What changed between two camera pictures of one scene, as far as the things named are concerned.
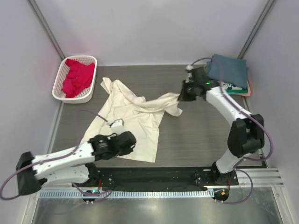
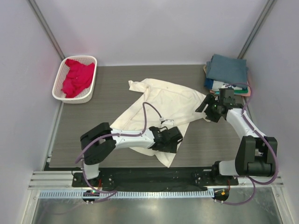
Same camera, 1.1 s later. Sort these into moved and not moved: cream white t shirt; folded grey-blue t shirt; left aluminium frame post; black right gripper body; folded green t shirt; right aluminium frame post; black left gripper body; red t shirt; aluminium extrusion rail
Moved: black left gripper body; black right gripper body; cream white t shirt
Not moved: aluminium extrusion rail; red t shirt; folded green t shirt; left aluminium frame post; folded grey-blue t shirt; right aluminium frame post
